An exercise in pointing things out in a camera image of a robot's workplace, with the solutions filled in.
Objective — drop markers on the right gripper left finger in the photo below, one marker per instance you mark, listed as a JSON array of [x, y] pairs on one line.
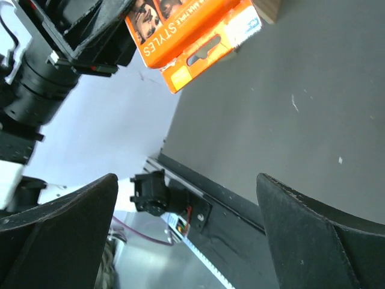
[[59, 244]]

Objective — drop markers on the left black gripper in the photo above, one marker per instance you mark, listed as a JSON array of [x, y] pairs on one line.
[[68, 39]]

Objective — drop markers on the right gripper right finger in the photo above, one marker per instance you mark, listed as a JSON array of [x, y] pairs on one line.
[[314, 245]]

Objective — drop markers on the orange razor blade cartridge box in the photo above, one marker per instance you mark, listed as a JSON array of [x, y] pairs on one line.
[[182, 39]]

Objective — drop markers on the wooden two-tier shelf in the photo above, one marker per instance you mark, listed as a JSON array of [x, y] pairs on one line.
[[268, 9]]

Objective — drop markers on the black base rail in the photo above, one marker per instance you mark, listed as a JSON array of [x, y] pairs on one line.
[[233, 238]]

